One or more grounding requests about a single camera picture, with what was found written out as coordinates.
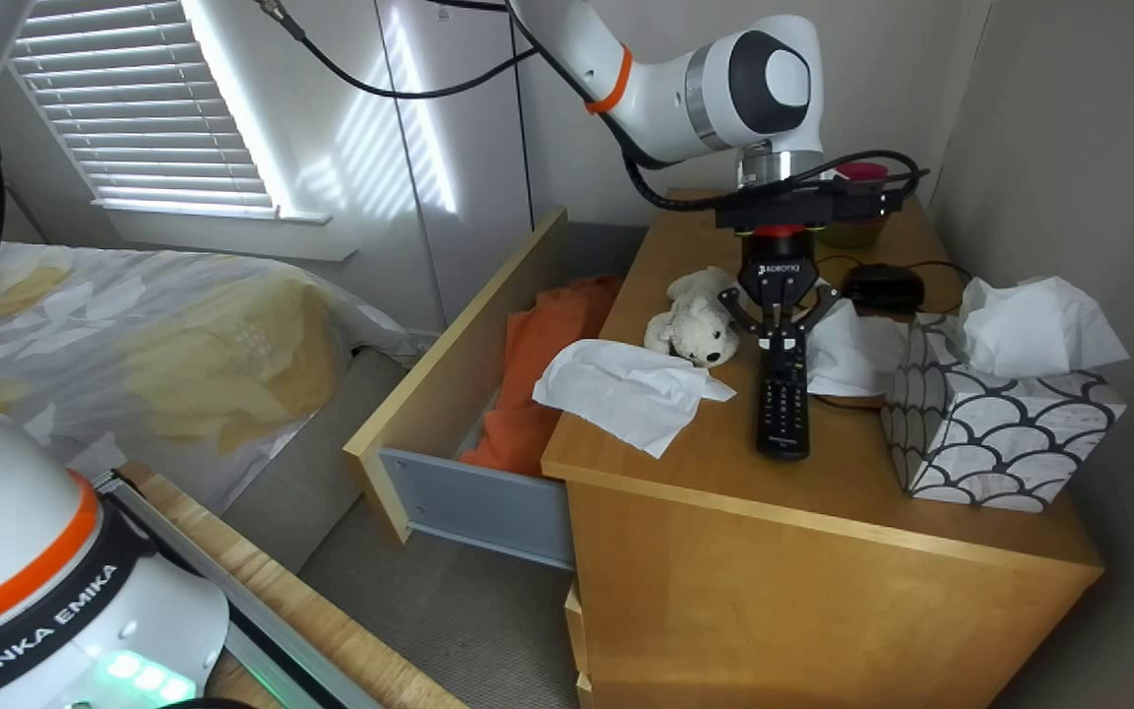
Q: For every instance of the open wooden drawer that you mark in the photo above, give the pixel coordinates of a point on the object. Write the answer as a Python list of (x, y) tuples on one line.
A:
[(460, 506)]

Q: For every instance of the white tissue in box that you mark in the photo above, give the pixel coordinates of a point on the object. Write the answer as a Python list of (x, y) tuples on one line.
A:
[(1034, 327)]

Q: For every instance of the black remote control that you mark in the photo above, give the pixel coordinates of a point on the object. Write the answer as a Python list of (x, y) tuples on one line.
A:
[(786, 414)]

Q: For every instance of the scallop patterned tissue box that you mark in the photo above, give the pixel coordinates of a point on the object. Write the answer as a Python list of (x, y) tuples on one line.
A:
[(1000, 440)]

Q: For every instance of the crumpled white tissue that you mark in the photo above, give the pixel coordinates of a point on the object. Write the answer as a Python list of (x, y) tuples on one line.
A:
[(854, 357)]

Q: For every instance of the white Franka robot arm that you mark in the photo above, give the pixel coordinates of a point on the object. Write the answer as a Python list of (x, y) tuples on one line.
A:
[(669, 91)]

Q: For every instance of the bed with white sheet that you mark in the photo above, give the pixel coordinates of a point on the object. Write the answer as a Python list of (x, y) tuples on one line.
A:
[(56, 341)]

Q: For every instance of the light wooden nightstand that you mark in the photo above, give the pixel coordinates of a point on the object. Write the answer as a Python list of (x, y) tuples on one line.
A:
[(789, 578)]

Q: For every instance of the orange cloth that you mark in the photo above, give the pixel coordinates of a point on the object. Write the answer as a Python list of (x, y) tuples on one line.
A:
[(540, 349)]

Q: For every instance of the white closet door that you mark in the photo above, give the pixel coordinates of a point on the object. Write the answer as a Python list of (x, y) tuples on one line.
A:
[(460, 145)]

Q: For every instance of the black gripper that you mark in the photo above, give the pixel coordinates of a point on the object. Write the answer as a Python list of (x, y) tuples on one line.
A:
[(778, 271)]

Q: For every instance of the white window sill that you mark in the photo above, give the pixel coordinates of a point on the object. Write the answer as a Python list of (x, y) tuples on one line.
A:
[(239, 232)]

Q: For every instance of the flat white tissue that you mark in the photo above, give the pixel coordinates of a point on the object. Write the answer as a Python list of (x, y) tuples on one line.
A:
[(627, 386)]

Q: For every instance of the white plush toy animal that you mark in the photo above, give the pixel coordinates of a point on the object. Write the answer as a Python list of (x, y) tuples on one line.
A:
[(689, 322)]

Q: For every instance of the white window blind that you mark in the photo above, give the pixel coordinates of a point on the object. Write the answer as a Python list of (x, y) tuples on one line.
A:
[(135, 100)]

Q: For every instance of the black charging dock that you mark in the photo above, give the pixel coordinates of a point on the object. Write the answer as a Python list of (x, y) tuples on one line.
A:
[(883, 288)]

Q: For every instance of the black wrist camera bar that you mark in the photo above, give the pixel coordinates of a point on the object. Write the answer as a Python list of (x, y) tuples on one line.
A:
[(806, 206)]

